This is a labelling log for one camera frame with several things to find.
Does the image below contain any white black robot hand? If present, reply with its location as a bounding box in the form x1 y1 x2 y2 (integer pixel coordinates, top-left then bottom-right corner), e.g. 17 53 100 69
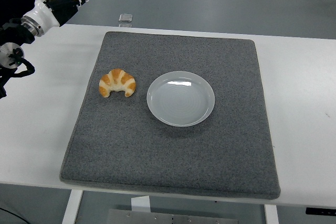
23 0 101 29

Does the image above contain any golden croissant bread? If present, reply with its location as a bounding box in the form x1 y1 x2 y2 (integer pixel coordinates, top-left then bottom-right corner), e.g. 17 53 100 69
99 68 137 98

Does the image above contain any round white plate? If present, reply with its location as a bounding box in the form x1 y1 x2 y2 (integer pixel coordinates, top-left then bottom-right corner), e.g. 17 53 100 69
146 70 216 127

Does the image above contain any grey metal plate with screws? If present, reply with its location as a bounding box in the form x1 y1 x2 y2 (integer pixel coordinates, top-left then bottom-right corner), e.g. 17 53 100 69
106 208 239 224

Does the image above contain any grey felt mat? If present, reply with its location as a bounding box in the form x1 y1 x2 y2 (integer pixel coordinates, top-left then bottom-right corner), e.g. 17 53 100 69
59 31 281 200

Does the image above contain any white table leg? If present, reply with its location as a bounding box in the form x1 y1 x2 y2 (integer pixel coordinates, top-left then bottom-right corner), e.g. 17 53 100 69
61 189 84 224
264 204 279 224

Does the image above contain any black table control panel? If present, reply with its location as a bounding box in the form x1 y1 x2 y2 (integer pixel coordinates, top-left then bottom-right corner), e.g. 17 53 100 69
306 207 336 216

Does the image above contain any thin black floor cable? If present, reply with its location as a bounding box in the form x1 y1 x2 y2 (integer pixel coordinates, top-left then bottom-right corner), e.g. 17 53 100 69
0 207 28 224

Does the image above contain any white table centre bracket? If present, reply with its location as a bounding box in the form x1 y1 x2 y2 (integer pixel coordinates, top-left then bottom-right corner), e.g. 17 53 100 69
130 196 151 213

